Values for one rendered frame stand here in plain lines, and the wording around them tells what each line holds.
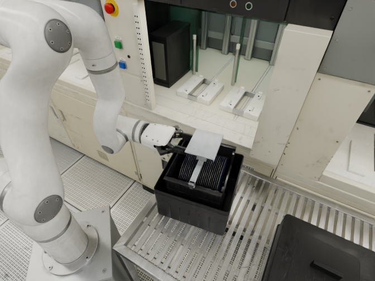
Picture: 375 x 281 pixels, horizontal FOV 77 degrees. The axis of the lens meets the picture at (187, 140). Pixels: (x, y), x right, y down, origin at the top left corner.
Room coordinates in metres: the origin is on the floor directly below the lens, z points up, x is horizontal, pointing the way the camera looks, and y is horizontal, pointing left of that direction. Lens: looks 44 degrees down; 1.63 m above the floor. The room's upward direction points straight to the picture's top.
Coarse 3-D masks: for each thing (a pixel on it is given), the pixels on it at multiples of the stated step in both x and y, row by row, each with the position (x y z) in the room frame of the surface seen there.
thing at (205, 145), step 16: (192, 144) 0.54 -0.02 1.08; (208, 144) 0.54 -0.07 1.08; (224, 144) 0.64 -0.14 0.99; (176, 160) 0.58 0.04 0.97; (176, 176) 0.57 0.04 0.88; (192, 176) 0.47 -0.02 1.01; (224, 176) 0.61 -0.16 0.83; (176, 192) 0.47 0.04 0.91; (192, 192) 0.45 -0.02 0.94; (208, 192) 0.42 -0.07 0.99; (224, 192) 0.49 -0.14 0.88
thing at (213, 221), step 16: (240, 160) 0.64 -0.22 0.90; (160, 176) 0.53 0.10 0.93; (160, 192) 0.46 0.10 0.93; (160, 208) 0.47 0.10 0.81; (176, 208) 0.44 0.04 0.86; (192, 208) 0.42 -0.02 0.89; (208, 208) 0.40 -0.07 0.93; (224, 208) 0.49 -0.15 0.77; (192, 224) 0.42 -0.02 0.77; (208, 224) 0.40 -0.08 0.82; (224, 224) 0.38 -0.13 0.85
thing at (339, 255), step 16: (288, 224) 0.38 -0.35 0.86; (304, 224) 0.38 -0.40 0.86; (288, 240) 0.32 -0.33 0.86; (304, 240) 0.32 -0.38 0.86; (320, 240) 0.32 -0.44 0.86; (336, 240) 0.32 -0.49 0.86; (272, 256) 0.28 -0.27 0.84; (288, 256) 0.27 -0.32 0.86; (304, 256) 0.27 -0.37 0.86; (320, 256) 0.27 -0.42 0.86; (336, 256) 0.27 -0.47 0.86; (352, 256) 0.27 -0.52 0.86; (368, 256) 0.27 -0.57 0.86; (272, 272) 0.23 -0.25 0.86; (288, 272) 0.23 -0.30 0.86; (304, 272) 0.23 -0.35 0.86; (320, 272) 0.23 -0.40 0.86; (336, 272) 0.22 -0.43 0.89; (352, 272) 0.23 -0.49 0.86; (368, 272) 0.23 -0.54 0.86
